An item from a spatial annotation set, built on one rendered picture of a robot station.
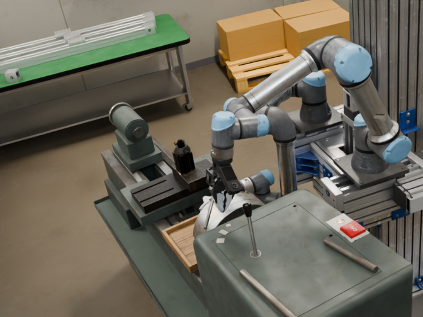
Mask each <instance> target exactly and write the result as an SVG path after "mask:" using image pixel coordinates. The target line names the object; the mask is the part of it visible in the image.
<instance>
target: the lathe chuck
mask: <svg viewBox="0 0 423 317"><path fill-rule="evenodd" d="M245 192H246V193H241V192H240V193H238V194H235V195H234V198H233V200H232V201H231V203H230V205H232V204H234V203H237V202H239V201H245V200H255V201H259V202H262V201H260V200H259V199H258V198H257V197H256V196H255V195H253V194H252V193H251V192H249V191H245ZM210 202H211V201H210ZM210 202H209V203H208V204H207V205H206V206H205V207H204V208H203V209H202V210H201V212H200V214H199V215H198V217H197V219H196V222H195V225H194V229H193V236H194V237H196V236H198V235H200V234H202V233H204V232H206V231H207V229H208V227H209V226H210V224H211V223H212V221H213V220H214V219H215V217H216V216H217V215H218V214H219V213H221V212H220V211H219V210H218V208H217V206H216V204H215V202H214V203H213V207H212V211H211V215H210V220H209V223H208V227H207V229H206V230H204V225H205V221H206V216H207V214H208V209H209V206H210ZM230 205H229V206H230Z"/></svg>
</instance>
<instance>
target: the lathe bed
mask: <svg viewBox="0 0 423 317"><path fill-rule="evenodd" d="M151 136H152V140H153V143H154V145H155V146H156V147H157V148H158V149H159V150H160V151H161V152H162V156H163V159H164V160H161V161H160V162H157V163H154V164H152V165H150V166H147V167H144V168H143V169H140V170H137V171H135V172H130V171H129V169H128V168H127V167H126V165H125V164H124V163H123V162H122V161H121V160H120V158H119V157H118V156H117V154H116V153H115V152H114V150H112V152H110V151H109V150H106V151H104V152H101V156H102V158H103V160H104V164H105V167H106V171H107V173H108V177H109V178H110V180H111V181H112V183H113V184H114V185H115V187H116V188H117V189H118V191H119V192H120V189H123V188H126V187H128V186H131V185H133V184H136V183H138V182H140V181H143V180H146V181H147V182H150V181H153V180H156V179H158V178H160V177H163V176H165V175H167V174H170V173H172V167H171V166H172V165H174V164H175V163H174V158H173V155H172V154H171V153H170V152H169V151H168V150H167V149H166V148H165V147H164V146H163V145H162V144H161V143H160V142H159V141H158V140H157V139H156V138H155V137H154V136H153V135H151ZM203 203H204V202H203V201H202V202H200V203H198V204H195V205H193V206H190V207H188V208H186V209H184V210H182V211H180V213H181V214H182V215H183V217H180V216H179V215H178V214H177V213H174V214H172V215H170V216H168V217H166V218H164V219H162V220H159V221H156V222H154V223H152V224H150V225H147V226H145V227H146V229H147V230H148V231H149V233H150V234H151V235H152V237H153V238H154V240H155V241H156V242H157V244H158V245H159V246H160V248H161V249H162V251H163V252H164V253H165V254H166V256H167V257H168V259H169V260H170V261H171V263H172V264H173V266H174V267H175V268H176V270H177V271H178V272H179V273H180V275H181V276H182V278H183V279H184V280H185V282H186V283H187V285H188V286H189V287H190V288H191V290H192V291H193V292H194V294H195V295H196V297H197V298H198V299H199V301H200V302H201V304H202V305H203V306H204V307H205V309H206V310H207V309H208V308H207V305H206V300H205V295H204V292H203V286H202V283H201V278H200V273H199V271H196V272H194V273H192V274H191V273H190V272H189V270H188V269H187V268H186V267H185V265H184V264H183V263H182V262H181V260H180V259H179V257H178V256H177V255H176V254H175V252H174V251H173V250H172V248H171V247H170V246H169V244H168V243H167V242H166V241H165V239H164V238H163V236H162V230H165V229H167V228H169V227H171V226H174V225H176V224H178V223H180V222H182V221H185V220H187V219H189V218H192V217H194V216H196V215H198V214H200V212H201V211H200V207H201V205H202V204H203Z"/></svg>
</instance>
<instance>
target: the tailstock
mask: <svg viewBox="0 0 423 317"><path fill-rule="evenodd" d="M119 106H121V107H120V108H118V109H117V110H116V111H115V112H114V110H115V109H116V108H117V107H119ZM113 112H114V114H113ZM109 119H110V121H111V123H112V124H113V125H115V126H116V127H117V128H118V129H117V130H115V135H116V139H117V141H118V142H116V143H113V144H112V146H113V150H114V152H115V153H116V154H117V156H118V157H119V158H120V160H121V161H122V162H123V163H124V164H125V165H126V167H127V168H128V169H129V171H130V172H135V171H137V170H140V169H143V168H144V167H147V166H150V165H152V164H154V163H157V162H160V161H161V160H164V159H163V156H162V152H161V151H160V150H159V149H158V148H157V147H156V146H155V145H154V143H153V140H152V136H151V134H150V133H149V126H148V124H147V123H146V122H145V121H144V120H143V119H142V118H141V117H140V116H139V115H138V114H137V113H136V112H135V111H134V110H133V109H132V107H131V106H130V105H129V104H127V103H117V104H115V105H114V106H113V107H112V108H111V109H110V112H109Z"/></svg>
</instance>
